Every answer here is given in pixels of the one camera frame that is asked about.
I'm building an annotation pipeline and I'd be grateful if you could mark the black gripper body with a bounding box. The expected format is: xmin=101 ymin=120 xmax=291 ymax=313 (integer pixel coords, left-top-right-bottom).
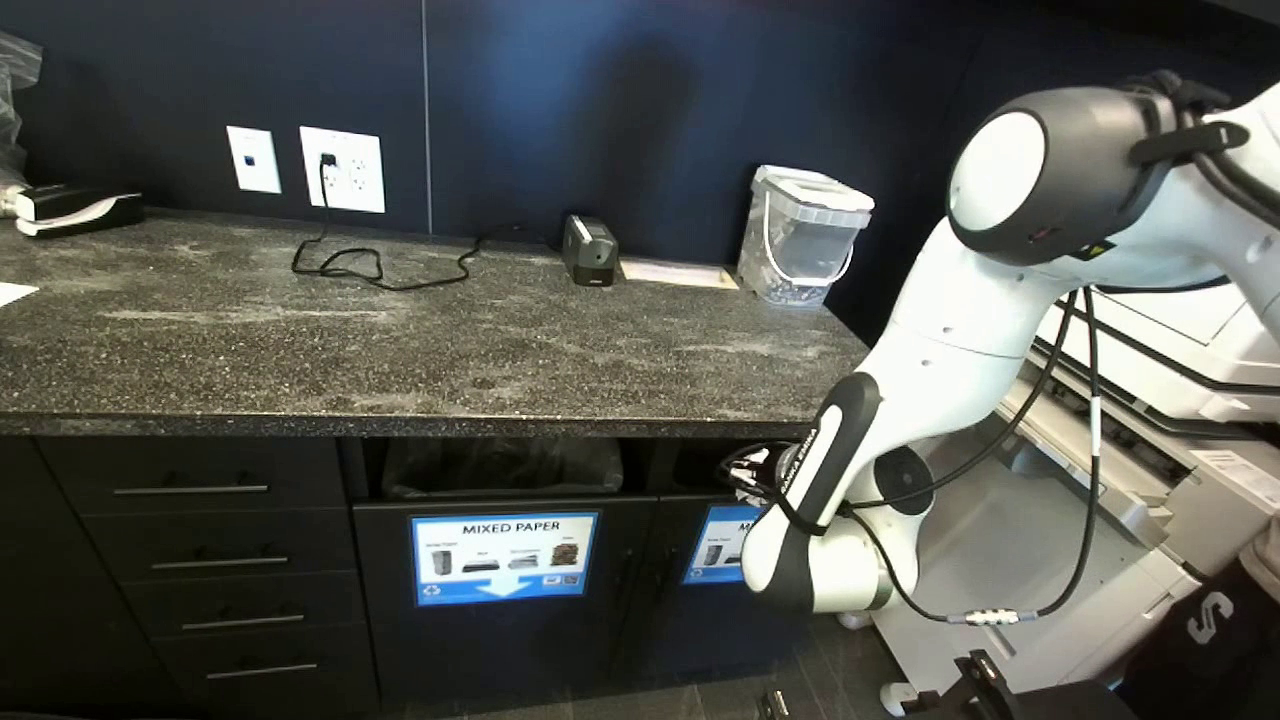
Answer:
xmin=716 ymin=439 xmax=795 ymax=515

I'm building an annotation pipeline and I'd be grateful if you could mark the black bin with plastic liner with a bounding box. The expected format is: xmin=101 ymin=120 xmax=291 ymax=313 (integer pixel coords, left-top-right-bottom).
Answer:
xmin=375 ymin=435 xmax=628 ymax=506
xmin=658 ymin=439 xmax=750 ymax=495

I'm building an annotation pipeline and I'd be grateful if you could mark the mixed paper sign arrow up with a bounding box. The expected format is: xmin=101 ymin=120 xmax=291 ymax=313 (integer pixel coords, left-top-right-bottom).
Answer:
xmin=678 ymin=501 xmax=767 ymax=590

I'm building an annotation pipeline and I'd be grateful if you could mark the flat cream paper pad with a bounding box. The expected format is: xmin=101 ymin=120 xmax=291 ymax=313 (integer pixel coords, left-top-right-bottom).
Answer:
xmin=615 ymin=258 xmax=738 ymax=292

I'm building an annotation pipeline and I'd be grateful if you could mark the clear plastic bucket with lid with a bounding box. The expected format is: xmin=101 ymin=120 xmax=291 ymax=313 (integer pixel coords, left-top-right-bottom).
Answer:
xmin=736 ymin=161 xmax=880 ymax=315

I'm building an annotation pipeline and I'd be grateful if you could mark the white office printer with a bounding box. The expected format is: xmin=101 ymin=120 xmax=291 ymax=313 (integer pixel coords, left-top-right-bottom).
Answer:
xmin=852 ymin=277 xmax=1280 ymax=720

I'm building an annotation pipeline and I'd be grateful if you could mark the mixed paper sign arrow down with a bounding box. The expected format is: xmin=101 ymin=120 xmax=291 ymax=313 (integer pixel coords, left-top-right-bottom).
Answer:
xmin=408 ymin=510 xmax=600 ymax=614

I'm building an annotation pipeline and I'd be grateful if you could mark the small black desk device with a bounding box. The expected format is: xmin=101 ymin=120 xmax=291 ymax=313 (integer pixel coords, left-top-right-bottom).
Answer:
xmin=554 ymin=214 xmax=625 ymax=292

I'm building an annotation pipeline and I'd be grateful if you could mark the black stand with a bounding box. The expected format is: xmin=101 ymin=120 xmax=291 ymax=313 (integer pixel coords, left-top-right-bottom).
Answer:
xmin=930 ymin=647 xmax=1135 ymax=720

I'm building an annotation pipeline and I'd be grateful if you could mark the person in black clothing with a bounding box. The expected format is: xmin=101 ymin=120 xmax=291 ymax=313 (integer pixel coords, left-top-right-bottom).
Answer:
xmin=1115 ymin=558 xmax=1280 ymax=720

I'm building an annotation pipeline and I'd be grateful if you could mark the black cabinet drawer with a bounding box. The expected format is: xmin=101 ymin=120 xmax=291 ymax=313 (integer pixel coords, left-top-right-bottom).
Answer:
xmin=75 ymin=512 xmax=354 ymax=590
xmin=37 ymin=435 xmax=351 ymax=515
xmin=156 ymin=631 xmax=375 ymax=711
xmin=115 ymin=574 xmax=363 ymax=646

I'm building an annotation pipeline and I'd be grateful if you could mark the black device with white paper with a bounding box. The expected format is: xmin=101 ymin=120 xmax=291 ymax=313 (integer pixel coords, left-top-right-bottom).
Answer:
xmin=13 ymin=181 xmax=149 ymax=239

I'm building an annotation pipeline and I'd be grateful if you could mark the clear plastic bag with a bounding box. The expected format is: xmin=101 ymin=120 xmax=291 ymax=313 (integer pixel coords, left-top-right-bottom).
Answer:
xmin=0 ymin=31 xmax=46 ymax=194

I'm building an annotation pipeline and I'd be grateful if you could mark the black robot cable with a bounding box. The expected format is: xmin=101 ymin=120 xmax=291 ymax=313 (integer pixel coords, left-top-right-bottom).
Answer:
xmin=843 ymin=74 xmax=1280 ymax=631

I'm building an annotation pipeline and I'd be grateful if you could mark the white wall outlet plate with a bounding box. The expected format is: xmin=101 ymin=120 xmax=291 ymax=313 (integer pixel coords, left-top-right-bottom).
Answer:
xmin=295 ymin=125 xmax=392 ymax=217

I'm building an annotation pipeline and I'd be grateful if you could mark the black power cord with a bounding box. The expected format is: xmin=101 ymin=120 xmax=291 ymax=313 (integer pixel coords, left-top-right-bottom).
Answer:
xmin=288 ymin=151 xmax=488 ymax=296

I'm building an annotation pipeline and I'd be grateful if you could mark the white wall switch plate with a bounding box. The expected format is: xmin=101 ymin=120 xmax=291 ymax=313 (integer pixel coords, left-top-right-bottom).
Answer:
xmin=223 ymin=120 xmax=288 ymax=202

